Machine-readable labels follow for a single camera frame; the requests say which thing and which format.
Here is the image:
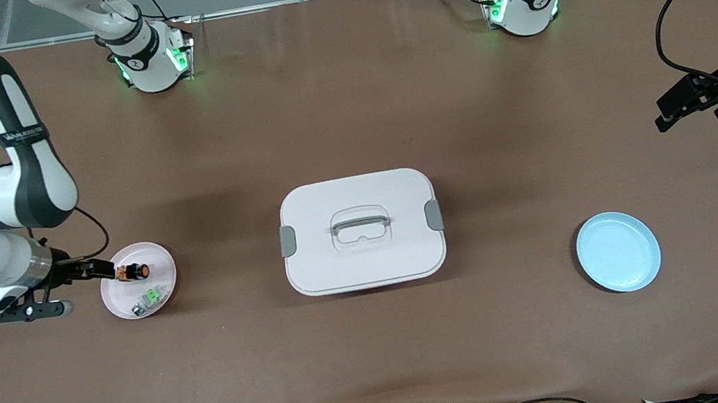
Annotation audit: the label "white lidded box grey latches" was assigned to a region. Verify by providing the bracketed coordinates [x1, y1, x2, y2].
[272, 164, 452, 301]

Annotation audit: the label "brown table mat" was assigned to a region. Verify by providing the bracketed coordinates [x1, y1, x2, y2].
[0, 0, 718, 403]

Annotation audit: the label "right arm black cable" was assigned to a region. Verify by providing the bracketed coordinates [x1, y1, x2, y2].
[0, 0, 113, 274]

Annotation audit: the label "light blue round plate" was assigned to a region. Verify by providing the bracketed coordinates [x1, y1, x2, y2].
[571, 206, 666, 299]

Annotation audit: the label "pink round plate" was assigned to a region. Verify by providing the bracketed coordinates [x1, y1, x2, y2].
[95, 237, 184, 324]

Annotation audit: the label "orange push-button switch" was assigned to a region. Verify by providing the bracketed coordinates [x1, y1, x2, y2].
[115, 260, 154, 285]

